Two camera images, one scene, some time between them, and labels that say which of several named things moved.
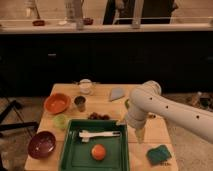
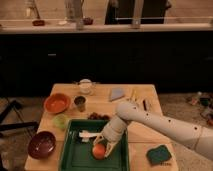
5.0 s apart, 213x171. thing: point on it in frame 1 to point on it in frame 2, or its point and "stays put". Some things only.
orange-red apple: (98, 152) stays put
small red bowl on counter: (38, 23) stays put
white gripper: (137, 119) to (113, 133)
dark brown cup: (80, 101) stays put
